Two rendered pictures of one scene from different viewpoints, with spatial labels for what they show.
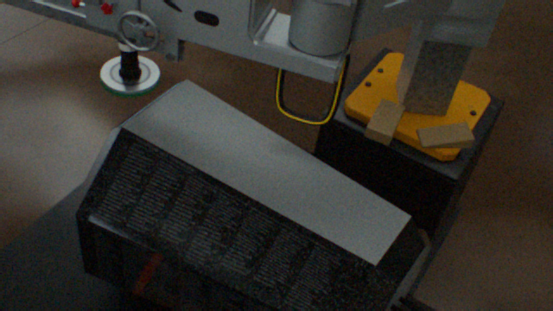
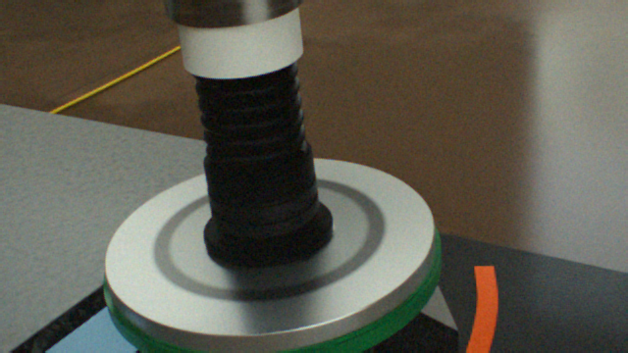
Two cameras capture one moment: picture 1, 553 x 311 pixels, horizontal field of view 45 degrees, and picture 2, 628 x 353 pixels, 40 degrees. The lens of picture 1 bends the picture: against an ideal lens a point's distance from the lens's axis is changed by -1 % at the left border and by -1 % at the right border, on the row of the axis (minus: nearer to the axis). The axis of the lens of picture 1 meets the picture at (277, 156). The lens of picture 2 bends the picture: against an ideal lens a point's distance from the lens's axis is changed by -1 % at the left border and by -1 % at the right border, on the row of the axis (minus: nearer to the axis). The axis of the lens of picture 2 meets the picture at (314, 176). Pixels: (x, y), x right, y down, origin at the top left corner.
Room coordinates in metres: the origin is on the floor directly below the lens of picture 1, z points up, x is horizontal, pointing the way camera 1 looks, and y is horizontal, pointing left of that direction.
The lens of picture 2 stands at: (2.35, 0.69, 1.21)
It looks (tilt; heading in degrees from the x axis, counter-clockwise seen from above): 28 degrees down; 189
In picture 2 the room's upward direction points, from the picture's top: 6 degrees counter-clockwise
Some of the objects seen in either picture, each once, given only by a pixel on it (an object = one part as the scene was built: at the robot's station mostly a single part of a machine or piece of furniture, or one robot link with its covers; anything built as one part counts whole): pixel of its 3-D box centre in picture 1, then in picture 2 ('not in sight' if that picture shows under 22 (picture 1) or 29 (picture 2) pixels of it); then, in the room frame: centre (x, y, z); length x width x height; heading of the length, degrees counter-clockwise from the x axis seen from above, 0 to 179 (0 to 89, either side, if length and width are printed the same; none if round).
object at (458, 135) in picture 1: (444, 135); not in sight; (1.96, -0.63, 0.80); 0.20 x 0.10 x 0.05; 104
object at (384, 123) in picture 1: (384, 121); not in sight; (1.98, -0.39, 0.81); 0.20 x 0.10 x 0.05; 163
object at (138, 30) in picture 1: (143, 25); not in sight; (1.74, 0.49, 1.24); 0.15 x 0.10 x 0.15; 79
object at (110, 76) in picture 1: (130, 73); (270, 240); (1.88, 0.58, 0.92); 0.21 x 0.21 x 0.01
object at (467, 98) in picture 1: (418, 102); not in sight; (2.19, -0.55, 0.76); 0.49 x 0.49 x 0.05; 65
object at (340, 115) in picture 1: (396, 167); not in sight; (2.19, -0.55, 0.37); 0.66 x 0.66 x 0.74; 65
